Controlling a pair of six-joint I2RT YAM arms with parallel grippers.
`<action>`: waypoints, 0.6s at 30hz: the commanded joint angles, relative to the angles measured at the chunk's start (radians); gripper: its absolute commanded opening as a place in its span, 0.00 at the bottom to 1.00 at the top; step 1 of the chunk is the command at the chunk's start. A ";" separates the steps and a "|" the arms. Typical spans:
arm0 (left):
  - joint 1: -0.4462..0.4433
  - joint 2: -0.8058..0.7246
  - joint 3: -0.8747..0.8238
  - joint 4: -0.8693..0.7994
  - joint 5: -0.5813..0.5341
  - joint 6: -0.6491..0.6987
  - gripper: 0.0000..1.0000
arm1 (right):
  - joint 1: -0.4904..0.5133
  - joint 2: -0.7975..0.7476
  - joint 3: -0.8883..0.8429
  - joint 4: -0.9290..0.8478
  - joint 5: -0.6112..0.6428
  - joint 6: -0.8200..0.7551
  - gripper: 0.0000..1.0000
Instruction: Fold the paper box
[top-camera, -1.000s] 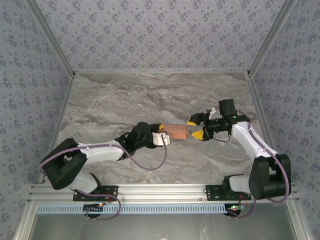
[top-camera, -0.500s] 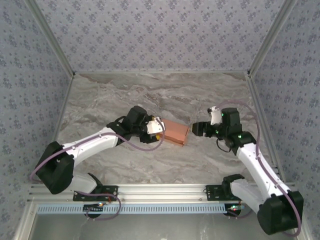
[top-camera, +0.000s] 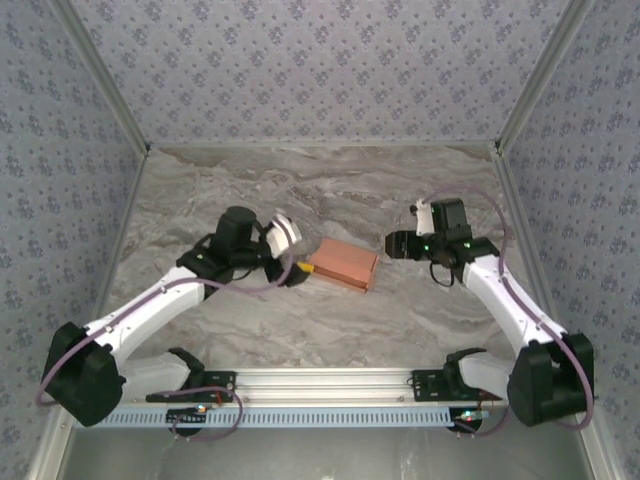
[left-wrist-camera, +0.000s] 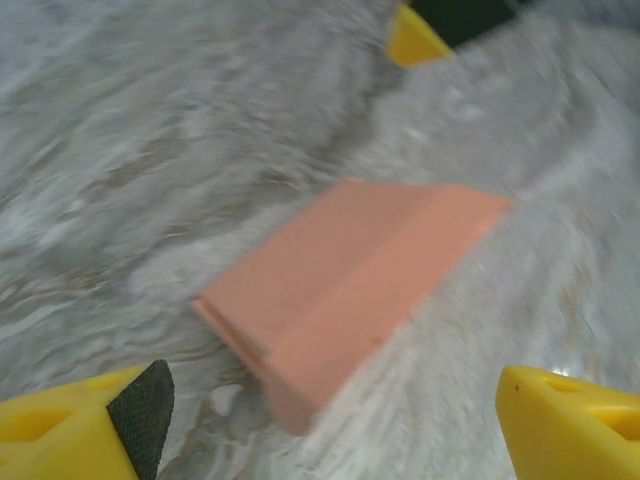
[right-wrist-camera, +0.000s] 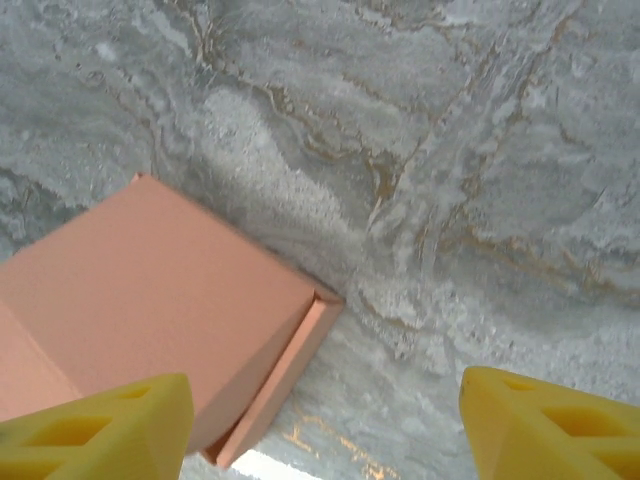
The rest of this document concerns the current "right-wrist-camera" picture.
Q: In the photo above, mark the pink paper box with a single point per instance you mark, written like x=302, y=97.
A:
x=150, y=290

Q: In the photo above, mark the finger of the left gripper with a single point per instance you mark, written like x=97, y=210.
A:
x=540, y=440
x=125, y=440

